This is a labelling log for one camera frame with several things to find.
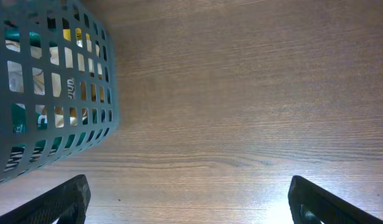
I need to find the grey plastic lattice basket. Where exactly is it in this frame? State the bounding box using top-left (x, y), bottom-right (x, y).
top-left (0, 0), bottom-right (120, 184)

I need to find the beige yellow snack bag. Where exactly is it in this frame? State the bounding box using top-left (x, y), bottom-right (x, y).
top-left (6, 30), bottom-right (110, 129)

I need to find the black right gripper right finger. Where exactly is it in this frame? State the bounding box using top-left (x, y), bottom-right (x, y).
top-left (288, 175), bottom-right (383, 224)

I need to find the green Nescafe coffee bag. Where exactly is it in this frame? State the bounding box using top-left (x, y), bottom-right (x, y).
top-left (0, 29), bottom-right (86, 150)

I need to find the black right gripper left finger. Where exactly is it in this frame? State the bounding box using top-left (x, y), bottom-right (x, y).
top-left (0, 174), bottom-right (91, 224)

